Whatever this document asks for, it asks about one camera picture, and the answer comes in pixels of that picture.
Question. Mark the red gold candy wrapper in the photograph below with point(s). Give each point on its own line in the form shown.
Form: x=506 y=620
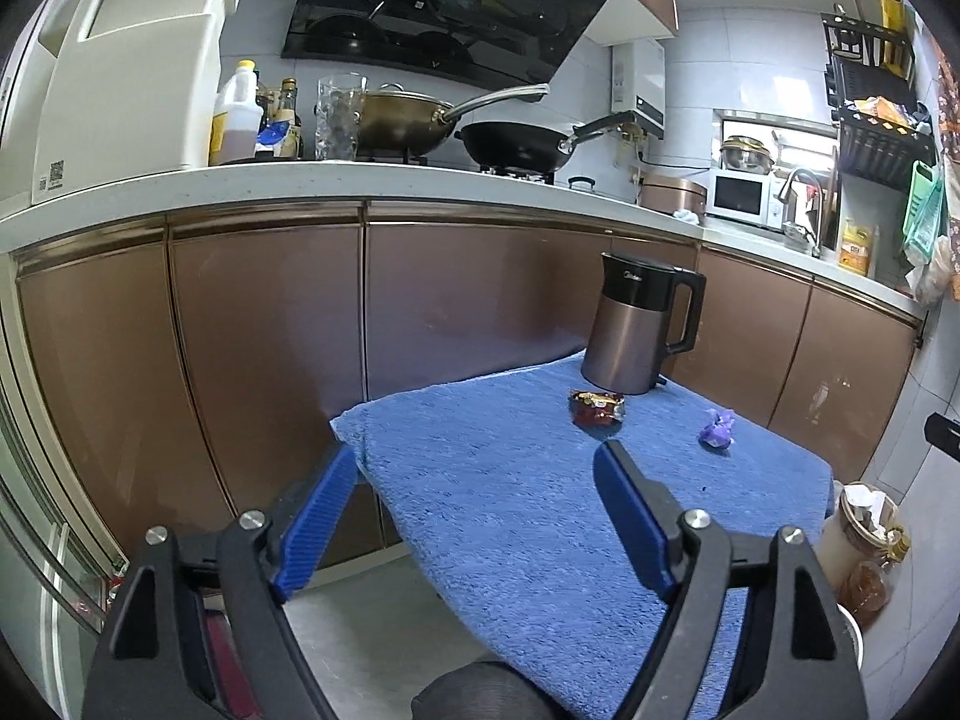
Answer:
x=598 y=406

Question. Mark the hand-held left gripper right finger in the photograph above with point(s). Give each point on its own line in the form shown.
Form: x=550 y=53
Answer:
x=626 y=517

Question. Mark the large oil jug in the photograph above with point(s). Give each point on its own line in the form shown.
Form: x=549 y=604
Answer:
x=236 y=120

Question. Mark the blue towel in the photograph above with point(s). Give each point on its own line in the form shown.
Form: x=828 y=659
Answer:
x=525 y=502

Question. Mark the water heater pipes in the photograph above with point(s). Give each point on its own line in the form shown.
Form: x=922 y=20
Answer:
x=630 y=146

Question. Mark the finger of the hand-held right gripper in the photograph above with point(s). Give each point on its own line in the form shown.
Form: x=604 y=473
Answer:
x=945 y=435

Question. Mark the patterned hanging cloth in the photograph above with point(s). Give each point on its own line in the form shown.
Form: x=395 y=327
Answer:
x=951 y=165

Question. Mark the white kitchen countertop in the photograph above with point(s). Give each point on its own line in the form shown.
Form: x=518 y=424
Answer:
x=300 y=184

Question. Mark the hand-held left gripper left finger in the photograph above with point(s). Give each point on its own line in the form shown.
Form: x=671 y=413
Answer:
x=315 y=517

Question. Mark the steel electric kettle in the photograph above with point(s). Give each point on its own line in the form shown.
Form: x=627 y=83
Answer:
x=622 y=337

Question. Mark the white trash bin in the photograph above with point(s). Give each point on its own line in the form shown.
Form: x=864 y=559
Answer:
x=853 y=637

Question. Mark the steel pot with lid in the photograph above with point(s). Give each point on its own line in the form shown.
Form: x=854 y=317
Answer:
x=746 y=154

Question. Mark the white countertop appliance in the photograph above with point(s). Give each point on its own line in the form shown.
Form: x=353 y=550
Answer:
x=135 y=67

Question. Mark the orange packet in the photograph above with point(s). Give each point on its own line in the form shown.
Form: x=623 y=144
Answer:
x=885 y=112

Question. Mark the white microwave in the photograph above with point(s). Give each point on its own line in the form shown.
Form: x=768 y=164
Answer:
x=742 y=196

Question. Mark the brown kitchen cabinet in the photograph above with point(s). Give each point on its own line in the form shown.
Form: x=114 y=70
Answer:
x=262 y=330

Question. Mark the brown rice cooker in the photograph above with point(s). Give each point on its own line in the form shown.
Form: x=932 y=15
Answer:
x=667 y=195

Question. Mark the black frying pan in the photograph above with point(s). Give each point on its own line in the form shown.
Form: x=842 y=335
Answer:
x=510 y=146

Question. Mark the dark sauce bottles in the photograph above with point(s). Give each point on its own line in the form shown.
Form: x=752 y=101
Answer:
x=281 y=109

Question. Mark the white rag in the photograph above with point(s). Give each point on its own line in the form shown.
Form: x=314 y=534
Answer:
x=686 y=216

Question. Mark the oil bottle with yellow cap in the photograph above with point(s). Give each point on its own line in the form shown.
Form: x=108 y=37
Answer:
x=874 y=585

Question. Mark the black dish rack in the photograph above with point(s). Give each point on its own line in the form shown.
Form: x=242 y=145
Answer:
x=877 y=142

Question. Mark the green plastic basket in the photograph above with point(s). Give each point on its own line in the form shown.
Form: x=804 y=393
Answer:
x=924 y=210

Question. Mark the black range hood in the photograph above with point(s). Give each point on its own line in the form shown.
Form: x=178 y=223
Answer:
x=450 y=7

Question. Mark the paper scraps in bucket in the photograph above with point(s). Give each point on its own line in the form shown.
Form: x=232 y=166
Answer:
x=866 y=506

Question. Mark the beige bucket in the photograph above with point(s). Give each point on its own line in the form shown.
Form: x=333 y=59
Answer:
x=844 y=540

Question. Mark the white water heater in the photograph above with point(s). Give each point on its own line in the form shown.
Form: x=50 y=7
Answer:
x=641 y=82

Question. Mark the steel faucet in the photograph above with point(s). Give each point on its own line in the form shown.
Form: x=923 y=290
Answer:
x=806 y=195

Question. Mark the white plastic bag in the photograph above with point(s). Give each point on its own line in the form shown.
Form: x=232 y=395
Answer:
x=930 y=274

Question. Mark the purple candy wrapper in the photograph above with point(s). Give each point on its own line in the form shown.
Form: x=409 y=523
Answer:
x=716 y=429

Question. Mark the gold wok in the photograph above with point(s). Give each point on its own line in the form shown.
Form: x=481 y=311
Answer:
x=397 y=124

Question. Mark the gas stove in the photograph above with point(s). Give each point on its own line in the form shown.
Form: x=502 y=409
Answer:
x=517 y=172

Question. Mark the yellow packet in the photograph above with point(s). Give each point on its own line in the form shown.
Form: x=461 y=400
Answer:
x=857 y=249

